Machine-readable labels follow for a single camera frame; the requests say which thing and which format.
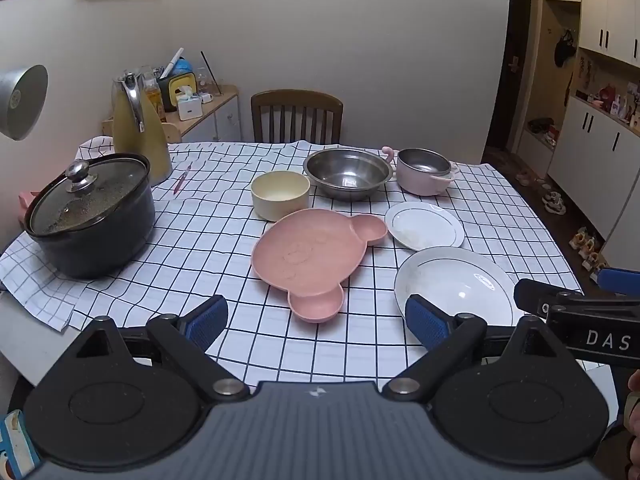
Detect white wall cabinets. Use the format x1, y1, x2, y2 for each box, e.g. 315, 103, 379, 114
544, 0, 640, 68

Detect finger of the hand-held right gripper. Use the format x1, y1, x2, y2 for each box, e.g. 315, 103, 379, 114
596, 267, 640, 296
513, 278, 587, 317

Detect black cooking pot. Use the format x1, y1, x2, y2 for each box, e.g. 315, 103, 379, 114
25, 152, 157, 281

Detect small white plate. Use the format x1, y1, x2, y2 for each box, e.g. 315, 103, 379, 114
384, 201, 466, 252

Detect cream bowl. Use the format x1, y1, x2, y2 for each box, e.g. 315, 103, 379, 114
250, 170, 312, 222

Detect yellow sandals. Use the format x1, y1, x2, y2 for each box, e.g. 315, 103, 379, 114
570, 227, 608, 271

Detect wooden chair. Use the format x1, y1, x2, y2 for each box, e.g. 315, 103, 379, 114
250, 89, 345, 145

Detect gold thermos jug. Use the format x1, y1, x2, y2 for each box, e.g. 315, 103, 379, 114
111, 72, 173, 188

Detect glass pot lid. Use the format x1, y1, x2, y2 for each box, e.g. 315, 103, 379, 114
27, 155, 151, 236

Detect black hanging bag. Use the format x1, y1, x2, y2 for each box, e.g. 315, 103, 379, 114
554, 29, 578, 68

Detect blue white cartoon box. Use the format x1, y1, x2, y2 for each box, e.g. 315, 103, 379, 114
0, 409, 42, 480

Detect row of shelf ornaments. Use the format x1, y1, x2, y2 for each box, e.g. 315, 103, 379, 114
575, 80, 640, 128

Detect pink bear-shaped plate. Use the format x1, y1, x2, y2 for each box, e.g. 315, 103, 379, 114
250, 208, 389, 324

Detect large stainless steel bowl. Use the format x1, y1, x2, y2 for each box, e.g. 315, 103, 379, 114
302, 147, 394, 201

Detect glass jar with black sticks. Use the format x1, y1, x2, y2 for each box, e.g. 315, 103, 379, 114
197, 51, 223, 96

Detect wooden side cabinet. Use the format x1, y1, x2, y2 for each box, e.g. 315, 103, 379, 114
102, 85, 241, 145

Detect white black checked tablecloth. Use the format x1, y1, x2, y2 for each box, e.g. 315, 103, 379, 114
0, 137, 586, 396

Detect white base cabinet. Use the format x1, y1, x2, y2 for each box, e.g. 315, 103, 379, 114
547, 95, 640, 246

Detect dark door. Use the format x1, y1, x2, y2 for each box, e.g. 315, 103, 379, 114
482, 0, 533, 153

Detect grey sneakers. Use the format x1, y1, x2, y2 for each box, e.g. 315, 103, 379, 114
542, 190, 568, 216

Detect person's right hand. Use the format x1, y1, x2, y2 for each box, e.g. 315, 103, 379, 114
622, 367, 640, 441

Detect white tube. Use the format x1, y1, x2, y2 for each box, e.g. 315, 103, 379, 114
160, 47, 185, 79

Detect yellow tissue holder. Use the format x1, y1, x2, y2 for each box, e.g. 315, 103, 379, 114
167, 72, 201, 113

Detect large white deep plate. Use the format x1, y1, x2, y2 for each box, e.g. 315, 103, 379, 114
393, 246, 525, 333

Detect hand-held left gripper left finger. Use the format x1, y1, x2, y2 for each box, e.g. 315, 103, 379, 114
75, 294, 251, 404

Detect pink steel bowl with handles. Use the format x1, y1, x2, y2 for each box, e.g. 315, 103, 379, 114
382, 146, 461, 197

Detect grey round lamp head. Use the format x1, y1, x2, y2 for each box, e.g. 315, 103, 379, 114
0, 64, 49, 142

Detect bottle with orange label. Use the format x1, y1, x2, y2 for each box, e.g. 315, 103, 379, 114
142, 72, 168, 123

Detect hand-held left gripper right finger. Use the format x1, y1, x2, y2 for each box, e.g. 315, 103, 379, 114
382, 294, 568, 403

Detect pink pen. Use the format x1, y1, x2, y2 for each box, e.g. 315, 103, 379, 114
172, 162, 193, 196

